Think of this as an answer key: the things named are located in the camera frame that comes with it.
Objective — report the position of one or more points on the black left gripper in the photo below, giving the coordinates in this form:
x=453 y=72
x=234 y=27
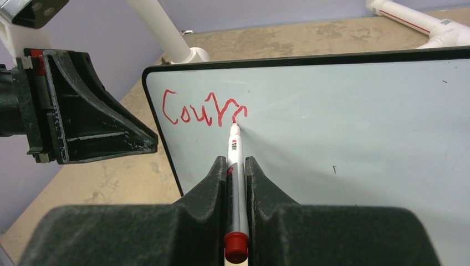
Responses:
x=86 y=122

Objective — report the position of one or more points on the white PVC pipe frame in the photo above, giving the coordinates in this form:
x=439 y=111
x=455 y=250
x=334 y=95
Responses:
x=165 y=32

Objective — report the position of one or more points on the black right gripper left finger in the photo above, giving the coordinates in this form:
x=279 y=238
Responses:
x=187 y=232

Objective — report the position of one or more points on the black framed whiteboard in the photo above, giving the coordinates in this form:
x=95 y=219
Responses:
x=385 y=129

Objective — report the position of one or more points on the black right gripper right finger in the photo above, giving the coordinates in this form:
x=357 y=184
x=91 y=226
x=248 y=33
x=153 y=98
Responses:
x=285 y=232

